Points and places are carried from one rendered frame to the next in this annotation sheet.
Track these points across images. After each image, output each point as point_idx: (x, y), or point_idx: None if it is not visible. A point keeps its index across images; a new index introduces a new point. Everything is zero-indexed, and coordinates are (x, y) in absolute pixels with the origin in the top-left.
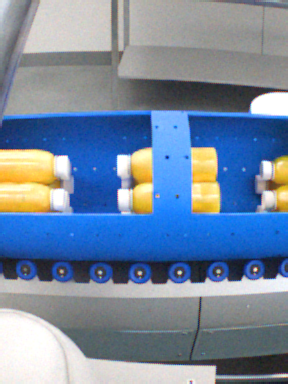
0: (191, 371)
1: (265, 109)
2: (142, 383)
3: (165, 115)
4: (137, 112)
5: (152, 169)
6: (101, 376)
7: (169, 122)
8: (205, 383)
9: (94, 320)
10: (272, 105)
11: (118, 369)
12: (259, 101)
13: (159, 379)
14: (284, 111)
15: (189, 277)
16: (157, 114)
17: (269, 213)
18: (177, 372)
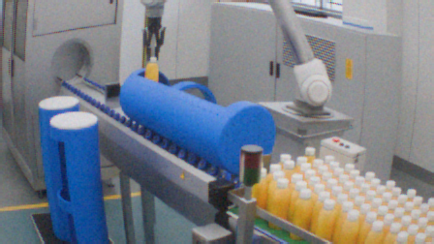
0: (262, 104)
1: (77, 124)
2: (273, 106)
3: (185, 83)
4: (181, 91)
5: (210, 91)
6: (279, 109)
7: (190, 82)
8: (263, 103)
9: None
10: (71, 123)
11: (274, 108)
12: (69, 126)
13: (269, 106)
14: (75, 121)
15: None
16: (186, 84)
17: (192, 95)
18: (264, 105)
